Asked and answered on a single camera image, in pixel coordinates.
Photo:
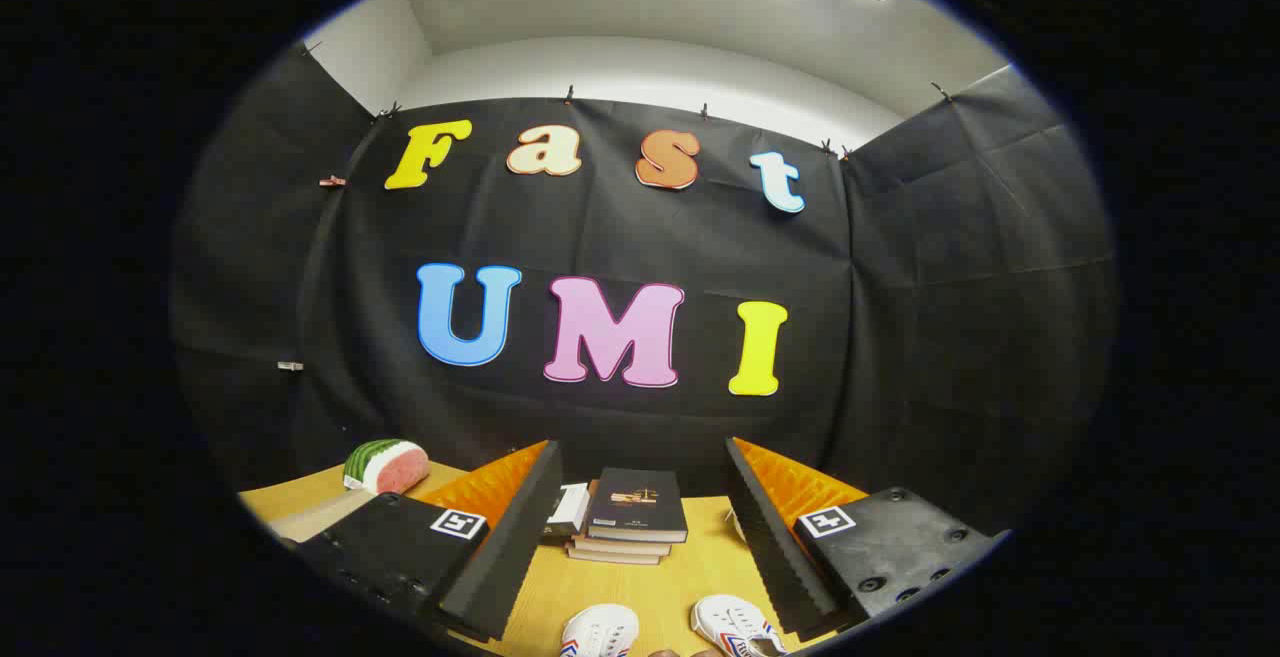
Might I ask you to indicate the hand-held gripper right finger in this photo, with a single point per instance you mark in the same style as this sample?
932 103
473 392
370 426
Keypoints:
775 557

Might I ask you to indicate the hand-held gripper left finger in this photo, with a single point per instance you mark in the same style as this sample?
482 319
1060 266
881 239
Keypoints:
520 547

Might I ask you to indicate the white striped canvas shoe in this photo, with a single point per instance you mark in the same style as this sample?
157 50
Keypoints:
600 629
730 622

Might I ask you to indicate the beige woven box lid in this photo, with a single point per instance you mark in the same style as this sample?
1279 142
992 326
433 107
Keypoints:
320 510

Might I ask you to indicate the white portrait cover book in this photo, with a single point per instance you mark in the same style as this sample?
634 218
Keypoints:
570 509

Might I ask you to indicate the black cover book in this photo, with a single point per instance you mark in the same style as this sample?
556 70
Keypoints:
637 502

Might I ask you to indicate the watermelon slice toy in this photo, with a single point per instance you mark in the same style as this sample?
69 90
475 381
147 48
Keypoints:
385 467

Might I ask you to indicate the black backdrop cloth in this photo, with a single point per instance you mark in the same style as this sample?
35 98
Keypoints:
600 237

